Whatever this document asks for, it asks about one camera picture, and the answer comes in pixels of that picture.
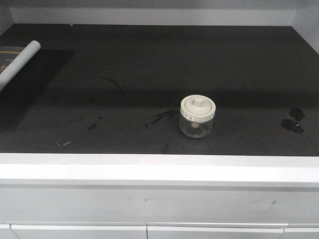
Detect glass jar with cream lid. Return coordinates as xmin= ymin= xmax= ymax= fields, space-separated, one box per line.
xmin=179 ymin=95 xmax=216 ymax=139

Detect white rolled paper tube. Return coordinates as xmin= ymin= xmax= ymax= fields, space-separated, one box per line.
xmin=0 ymin=40 xmax=41 ymax=91

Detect dark printed sheet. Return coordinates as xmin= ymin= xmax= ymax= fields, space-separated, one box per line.
xmin=0 ymin=46 xmax=24 ymax=73

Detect white cabinet drawer front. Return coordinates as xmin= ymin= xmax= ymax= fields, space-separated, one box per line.
xmin=0 ymin=221 xmax=319 ymax=239

